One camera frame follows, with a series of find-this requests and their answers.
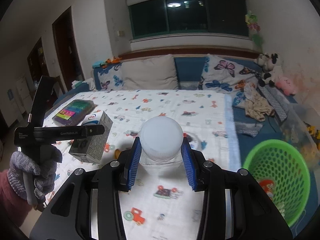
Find blue headboard cushion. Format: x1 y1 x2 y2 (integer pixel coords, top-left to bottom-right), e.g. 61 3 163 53
174 57 206 90

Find pink plush toy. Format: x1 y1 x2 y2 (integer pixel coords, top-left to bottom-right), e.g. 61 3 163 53
276 76 298 96

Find clear jar with white lid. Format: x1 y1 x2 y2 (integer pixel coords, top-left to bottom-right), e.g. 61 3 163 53
138 116 183 177

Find yellow toy truck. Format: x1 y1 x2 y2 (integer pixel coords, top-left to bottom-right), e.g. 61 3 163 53
307 125 320 140

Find clear plastic storage box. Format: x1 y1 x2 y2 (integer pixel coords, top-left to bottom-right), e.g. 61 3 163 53
280 103 319 170

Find maroon left sleeve forearm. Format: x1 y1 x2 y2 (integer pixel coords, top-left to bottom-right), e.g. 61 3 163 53
0 170 33 227

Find crumpled beige clothes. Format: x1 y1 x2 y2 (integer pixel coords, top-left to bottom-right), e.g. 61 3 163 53
244 83 275 122

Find butterfly print pillow right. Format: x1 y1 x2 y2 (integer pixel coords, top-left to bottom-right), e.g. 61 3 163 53
197 54 260 98

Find white grey carton box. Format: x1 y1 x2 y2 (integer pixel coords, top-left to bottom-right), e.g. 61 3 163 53
69 111 113 164

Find dark window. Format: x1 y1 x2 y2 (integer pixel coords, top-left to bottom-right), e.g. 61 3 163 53
129 0 249 39

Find butterfly print pillow left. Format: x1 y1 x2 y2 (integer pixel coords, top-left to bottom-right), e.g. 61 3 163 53
93 63 124 91

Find grey knit gloved left hand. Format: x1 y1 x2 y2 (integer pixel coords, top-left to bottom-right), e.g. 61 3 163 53
7 145 62 203

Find green plastic mesh basket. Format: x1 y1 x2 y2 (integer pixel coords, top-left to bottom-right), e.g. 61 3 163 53
243 139 310 226

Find butterfly print pillow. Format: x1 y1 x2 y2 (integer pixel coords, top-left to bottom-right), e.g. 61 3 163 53
93 63 124 91
197 54 260 98

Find white cartoon print blanket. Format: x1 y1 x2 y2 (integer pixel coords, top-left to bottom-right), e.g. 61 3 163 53
55 90 241 239

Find grey patterned folded cloth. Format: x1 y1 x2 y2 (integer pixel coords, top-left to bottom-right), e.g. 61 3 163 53
258 85 290 123

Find beige pillow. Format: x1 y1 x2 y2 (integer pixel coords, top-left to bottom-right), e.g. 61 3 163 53
121 54 178 90

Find dark wooden door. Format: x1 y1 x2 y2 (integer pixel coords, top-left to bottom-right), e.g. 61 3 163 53
52 7 84 90

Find colourful hanging wall toy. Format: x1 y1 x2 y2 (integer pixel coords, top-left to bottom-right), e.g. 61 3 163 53
245 11 263 50

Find black white cow plush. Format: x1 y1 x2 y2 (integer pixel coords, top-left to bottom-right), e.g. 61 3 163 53
255 53 283 87

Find dark box of coloured items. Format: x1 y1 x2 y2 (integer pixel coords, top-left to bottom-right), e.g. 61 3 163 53
52 100 95 126

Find orange and teal toys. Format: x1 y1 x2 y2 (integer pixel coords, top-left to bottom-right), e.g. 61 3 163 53
92 57 121 69

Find red round snack packet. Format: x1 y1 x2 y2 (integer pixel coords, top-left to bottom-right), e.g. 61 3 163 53
259 179 275 199

